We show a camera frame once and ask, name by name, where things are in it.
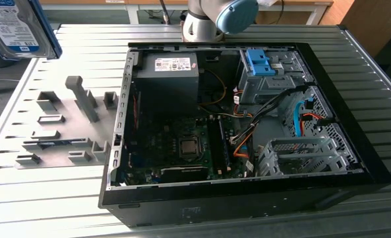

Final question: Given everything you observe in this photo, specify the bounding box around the hard disk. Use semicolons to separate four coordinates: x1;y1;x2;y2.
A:
0;0;64;60

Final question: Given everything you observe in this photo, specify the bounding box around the metal disk bay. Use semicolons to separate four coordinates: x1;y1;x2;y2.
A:
256;135;350;177

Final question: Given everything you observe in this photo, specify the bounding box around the CPU socket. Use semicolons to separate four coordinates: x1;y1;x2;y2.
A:
176;133;205;162

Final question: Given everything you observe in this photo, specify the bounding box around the green motherboard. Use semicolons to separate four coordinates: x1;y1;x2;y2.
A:
125;114;248;185

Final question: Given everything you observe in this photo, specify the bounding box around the grey power supply unit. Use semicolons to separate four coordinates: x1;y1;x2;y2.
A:
133;51;201;117

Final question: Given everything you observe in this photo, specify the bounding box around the black graphics card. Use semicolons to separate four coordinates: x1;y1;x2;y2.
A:
158;165;209;182

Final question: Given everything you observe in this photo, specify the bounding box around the grey optical drive cage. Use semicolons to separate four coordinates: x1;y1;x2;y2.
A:
237;48;314;106

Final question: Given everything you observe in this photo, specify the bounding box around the blue plastic drive latch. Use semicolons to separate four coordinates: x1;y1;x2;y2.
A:
245;49;277;76

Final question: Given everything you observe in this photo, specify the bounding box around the black PC case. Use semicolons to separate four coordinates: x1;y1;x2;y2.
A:
97;41;391;228

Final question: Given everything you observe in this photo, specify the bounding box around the grey parts rack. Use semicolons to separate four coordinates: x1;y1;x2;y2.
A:
13;75;120;171

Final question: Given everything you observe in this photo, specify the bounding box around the spare RAM stick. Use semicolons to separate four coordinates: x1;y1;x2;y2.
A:
36;140;76;147

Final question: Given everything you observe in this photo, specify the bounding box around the short white-framed wooden desk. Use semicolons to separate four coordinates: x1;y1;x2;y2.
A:
258;0;334;25

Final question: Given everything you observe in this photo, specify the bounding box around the long white-framed wooden desk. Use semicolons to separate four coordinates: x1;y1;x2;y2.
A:
38;0;182;25

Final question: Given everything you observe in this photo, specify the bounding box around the brown wooden cabinet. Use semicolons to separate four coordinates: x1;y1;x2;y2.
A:
340;0;391;58

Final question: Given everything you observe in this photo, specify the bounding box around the thin yellow wire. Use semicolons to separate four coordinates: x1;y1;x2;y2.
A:
197;70;228;107

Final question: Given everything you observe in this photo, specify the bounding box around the orange wire bundle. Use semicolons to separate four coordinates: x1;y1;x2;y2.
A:
229;128;253;159

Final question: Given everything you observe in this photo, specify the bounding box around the black cable bundle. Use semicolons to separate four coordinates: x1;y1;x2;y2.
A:
246;85;308;127

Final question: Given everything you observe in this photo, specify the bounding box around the blue data wire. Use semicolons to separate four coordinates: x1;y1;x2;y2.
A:
293;100;310;137

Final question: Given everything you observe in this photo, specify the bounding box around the red power wire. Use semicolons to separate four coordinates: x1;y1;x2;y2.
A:
298;113;334;136

